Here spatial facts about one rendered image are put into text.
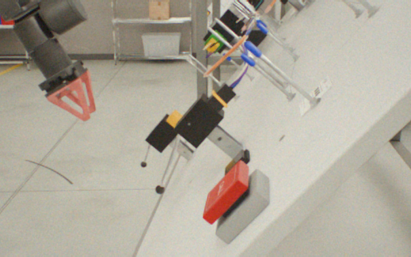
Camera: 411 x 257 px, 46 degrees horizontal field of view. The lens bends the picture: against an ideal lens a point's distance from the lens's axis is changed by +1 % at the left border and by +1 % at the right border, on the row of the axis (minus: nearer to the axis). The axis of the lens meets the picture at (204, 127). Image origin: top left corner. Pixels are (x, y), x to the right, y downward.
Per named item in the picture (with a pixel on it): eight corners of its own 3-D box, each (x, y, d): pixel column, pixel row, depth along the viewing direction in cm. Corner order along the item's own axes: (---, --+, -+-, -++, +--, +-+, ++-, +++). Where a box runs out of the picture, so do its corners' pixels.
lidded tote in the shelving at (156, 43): (142, 56, 759) (140, 35, 749) (145, 52, 799) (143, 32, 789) (180, 56, 760) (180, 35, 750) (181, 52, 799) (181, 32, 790)
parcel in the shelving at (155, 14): (148, 20, 743) (147, 1, 734) (151, 18, 782) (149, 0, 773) (169, 20, 743) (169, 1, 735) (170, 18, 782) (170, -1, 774)
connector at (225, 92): (210, 115, 66) (200, 105, 66) (236, 90, 65) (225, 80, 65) (211, 119, 63) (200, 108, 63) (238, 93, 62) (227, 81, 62)
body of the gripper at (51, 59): (85, 66, 95) (64, 32, 93) (73, 76, 85) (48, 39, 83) (58, 82, 96) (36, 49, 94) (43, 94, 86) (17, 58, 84)
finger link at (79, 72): (109, 100, 97) (83, 60, 94) (103, 110, 90) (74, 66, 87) (81, 117, 98) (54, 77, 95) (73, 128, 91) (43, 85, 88)
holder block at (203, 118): (198, 140, 68) (176, 122, 67) (225, 111, 66) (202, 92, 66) (196, 149, 63) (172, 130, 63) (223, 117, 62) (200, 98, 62)
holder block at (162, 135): (167, 181, 107) (132, 153, 106) (202, 142, 103) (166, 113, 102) (163, 190, 102) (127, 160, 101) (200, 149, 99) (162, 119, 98)
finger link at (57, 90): (107, 104, 94) (79, 62, 92) (100, 114, 87) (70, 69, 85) (78, 121, 95) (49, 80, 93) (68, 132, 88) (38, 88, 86)
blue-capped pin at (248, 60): (287, 101, 63) (237, 58, 62) (295, 92, 62) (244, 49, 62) (289, 103, 61) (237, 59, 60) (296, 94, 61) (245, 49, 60)
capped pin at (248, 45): (308, 109, 51) (232, 43, 50) (317, 98, 52) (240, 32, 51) (314, 108, 50) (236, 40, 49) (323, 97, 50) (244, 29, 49)
